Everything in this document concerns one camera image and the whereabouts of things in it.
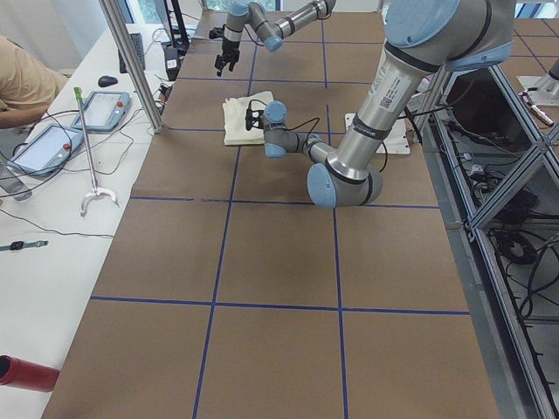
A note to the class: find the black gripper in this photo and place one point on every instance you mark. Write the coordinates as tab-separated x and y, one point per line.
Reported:
229	46

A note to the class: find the cream long sleeve cat shirt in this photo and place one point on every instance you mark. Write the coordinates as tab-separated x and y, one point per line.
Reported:
236	133

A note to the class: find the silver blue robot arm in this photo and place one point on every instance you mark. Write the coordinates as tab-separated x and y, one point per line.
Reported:
270	34
420	38

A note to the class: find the black keyboard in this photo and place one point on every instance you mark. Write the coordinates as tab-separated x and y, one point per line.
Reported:
137	44

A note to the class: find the black computer mouse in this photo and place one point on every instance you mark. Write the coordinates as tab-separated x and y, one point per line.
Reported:
106	81

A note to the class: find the far blue teach pendant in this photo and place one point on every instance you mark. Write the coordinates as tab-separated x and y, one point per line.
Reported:
103	111

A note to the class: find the blue teach pendant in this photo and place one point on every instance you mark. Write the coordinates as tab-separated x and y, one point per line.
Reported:
103	111
48	151

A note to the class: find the reacher grabber tool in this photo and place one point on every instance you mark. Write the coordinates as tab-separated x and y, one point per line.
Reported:
97	191

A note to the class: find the person in tan shirt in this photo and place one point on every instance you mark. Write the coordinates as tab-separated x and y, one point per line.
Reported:
28	87

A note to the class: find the near blue teach pendant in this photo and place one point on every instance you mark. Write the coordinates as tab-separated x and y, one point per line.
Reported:
48	151

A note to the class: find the red cylinder bottle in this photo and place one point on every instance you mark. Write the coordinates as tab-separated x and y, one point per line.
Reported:
28	375

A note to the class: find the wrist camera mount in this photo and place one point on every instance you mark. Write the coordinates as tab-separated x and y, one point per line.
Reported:
216	32
254	117

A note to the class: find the aluminium frame post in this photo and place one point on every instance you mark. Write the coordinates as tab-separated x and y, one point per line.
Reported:
119	30

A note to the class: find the white pedestal column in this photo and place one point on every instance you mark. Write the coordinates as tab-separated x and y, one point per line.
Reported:
397	142

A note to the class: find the aluminium frame rack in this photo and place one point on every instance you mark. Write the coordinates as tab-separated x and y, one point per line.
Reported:
495	167

